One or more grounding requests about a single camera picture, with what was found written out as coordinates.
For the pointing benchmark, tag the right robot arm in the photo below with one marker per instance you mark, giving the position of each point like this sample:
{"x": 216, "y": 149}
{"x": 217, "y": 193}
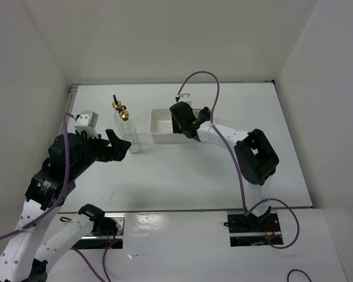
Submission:
{"x": 254, "y": 157}

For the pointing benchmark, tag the black top white condiment bottle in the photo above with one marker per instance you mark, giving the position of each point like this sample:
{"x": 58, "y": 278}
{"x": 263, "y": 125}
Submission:
{"x": 204, "y": 115}

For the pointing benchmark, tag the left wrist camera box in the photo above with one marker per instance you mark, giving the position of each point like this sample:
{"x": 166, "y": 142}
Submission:
{"x": 86, "y": 122}

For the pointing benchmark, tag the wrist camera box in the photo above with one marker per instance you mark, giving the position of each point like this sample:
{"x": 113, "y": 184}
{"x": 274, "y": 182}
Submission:
{"x": 184, "y": 97}
{"x": 86, "y": 122}

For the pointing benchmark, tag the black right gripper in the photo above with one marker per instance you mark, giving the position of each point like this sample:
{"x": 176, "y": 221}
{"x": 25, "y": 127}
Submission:
{"x": 175, "y": 126}

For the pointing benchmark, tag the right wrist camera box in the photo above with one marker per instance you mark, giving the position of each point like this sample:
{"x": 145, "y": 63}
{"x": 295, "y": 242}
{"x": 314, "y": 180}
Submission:
{"x": 184, "y": 97}

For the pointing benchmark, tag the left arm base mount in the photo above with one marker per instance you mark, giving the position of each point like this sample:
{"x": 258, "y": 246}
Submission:
{"x": 110, "y": 234}

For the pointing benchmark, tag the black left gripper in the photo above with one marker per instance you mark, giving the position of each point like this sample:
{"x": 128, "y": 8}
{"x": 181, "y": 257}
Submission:
{"x": 117, "y": 151}

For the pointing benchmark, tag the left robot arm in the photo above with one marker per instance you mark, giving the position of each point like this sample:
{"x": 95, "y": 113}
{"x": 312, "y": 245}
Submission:
{"x": 26, "y": 257}

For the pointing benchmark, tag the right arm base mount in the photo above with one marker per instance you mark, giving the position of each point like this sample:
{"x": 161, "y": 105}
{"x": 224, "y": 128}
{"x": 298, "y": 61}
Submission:
{"x": 247, "y": 231}

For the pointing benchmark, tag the white divided organizer bin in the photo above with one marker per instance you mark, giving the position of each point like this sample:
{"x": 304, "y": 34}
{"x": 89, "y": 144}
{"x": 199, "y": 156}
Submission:
{"x": 162, "y": 130}

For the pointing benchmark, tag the glass oil bottle gold spout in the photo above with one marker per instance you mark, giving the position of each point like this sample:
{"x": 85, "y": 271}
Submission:
{"x": 128, "y": 130}

